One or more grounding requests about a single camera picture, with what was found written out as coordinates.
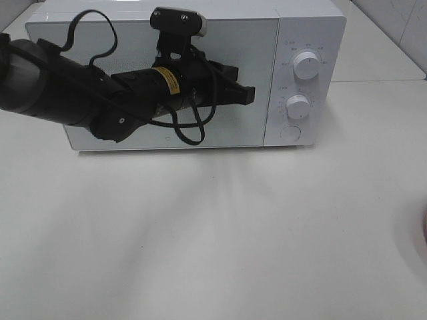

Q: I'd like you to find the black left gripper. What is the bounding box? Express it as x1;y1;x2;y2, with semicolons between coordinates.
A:
149;7;220;113

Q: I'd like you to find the white microwave door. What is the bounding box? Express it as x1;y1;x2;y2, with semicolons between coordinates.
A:
25;15;281;153

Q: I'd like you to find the white control knob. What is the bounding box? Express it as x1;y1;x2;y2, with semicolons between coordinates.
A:
285;95;311;120
292;49;321;80

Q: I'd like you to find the round door release button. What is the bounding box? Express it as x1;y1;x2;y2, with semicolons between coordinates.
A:
280;125;301;143

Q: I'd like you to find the pink plate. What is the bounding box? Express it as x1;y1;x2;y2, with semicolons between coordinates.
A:
421;211;427;242

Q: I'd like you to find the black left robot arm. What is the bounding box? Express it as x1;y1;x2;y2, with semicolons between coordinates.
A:
1;7;225;145

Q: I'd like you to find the white microwave oven body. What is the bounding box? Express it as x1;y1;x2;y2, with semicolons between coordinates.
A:
25;1;346;147

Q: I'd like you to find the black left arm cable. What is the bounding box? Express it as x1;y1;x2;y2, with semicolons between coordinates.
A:
59;8;218;147

